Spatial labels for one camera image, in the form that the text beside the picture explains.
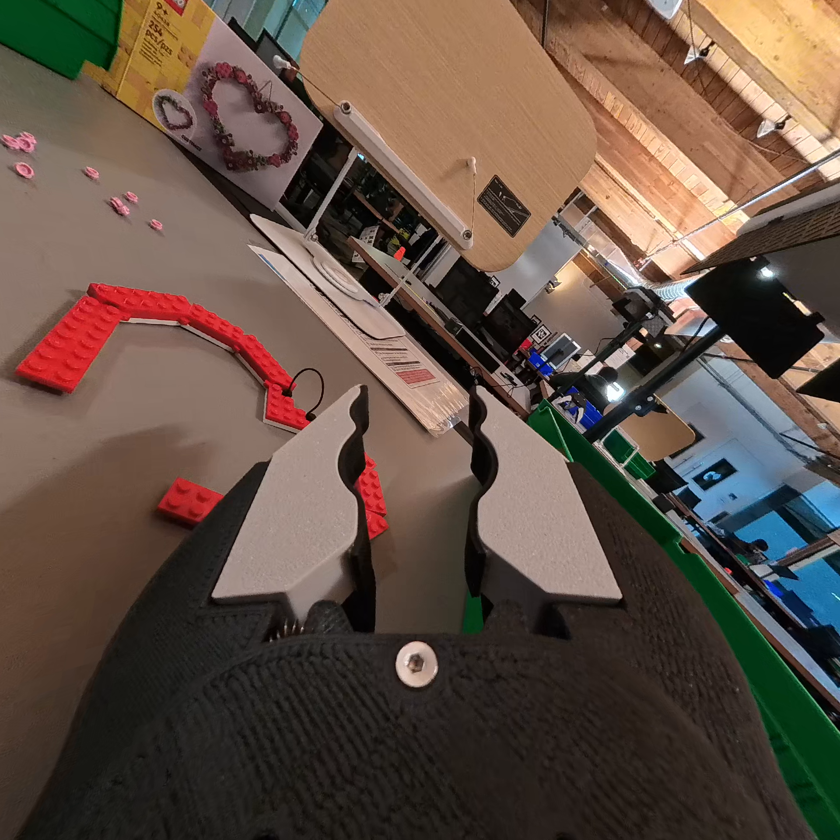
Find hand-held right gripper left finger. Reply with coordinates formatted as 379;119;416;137
211;386;376;631

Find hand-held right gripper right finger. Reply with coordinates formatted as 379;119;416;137
466;386;622;634

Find small red lego plate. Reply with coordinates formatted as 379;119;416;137
157;477;224;529

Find scattered pink round lego pieces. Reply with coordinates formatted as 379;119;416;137
0;131;165;232

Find yellow lego set box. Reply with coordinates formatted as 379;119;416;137
82;0;324;212

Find black metal stand pole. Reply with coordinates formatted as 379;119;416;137
577;322;729;442

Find white instruction booklet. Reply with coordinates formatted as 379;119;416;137
248;244;471;438

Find white desk lamp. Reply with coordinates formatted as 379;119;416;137
251;0;598;340

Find black cable loop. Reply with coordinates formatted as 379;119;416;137
281;367;326;422

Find red lego heart frame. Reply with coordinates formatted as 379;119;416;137
14;282;389;540

